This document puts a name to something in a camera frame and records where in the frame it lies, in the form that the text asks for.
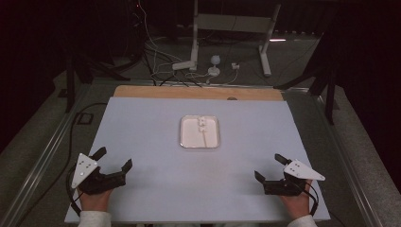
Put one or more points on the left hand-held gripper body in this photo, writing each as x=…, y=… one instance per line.
x=85, y=171

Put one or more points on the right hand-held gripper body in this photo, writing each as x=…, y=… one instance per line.
x=283, y=186

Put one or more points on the white square tray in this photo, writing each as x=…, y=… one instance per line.
x=192, y=135

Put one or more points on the small white plastic clip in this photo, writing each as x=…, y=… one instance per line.
x=201, y=128

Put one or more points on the person's right hand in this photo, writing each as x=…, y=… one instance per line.
x=297, y=205

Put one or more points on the person's left hand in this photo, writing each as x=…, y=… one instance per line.
x=94, y=201

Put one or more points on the black floor socket plate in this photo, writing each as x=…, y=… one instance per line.
x=84, y=118

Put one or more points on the pale blue table mat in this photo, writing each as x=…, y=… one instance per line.
x=157, y=132

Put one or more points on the black stand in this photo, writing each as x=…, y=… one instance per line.
x=71, y=85
x=329, y=94

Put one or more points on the white plug adapter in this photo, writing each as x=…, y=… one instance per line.
x=235, y=66

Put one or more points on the white power strip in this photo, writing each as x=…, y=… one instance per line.
x=183, y=65

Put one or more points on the small white round lamp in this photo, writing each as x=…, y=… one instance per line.
x=215, y=64

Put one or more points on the white metal stand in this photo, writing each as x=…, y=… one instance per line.
x=233, y=22

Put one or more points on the metal floor rail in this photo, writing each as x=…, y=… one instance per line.
x=47, y=157
x=346, y=164

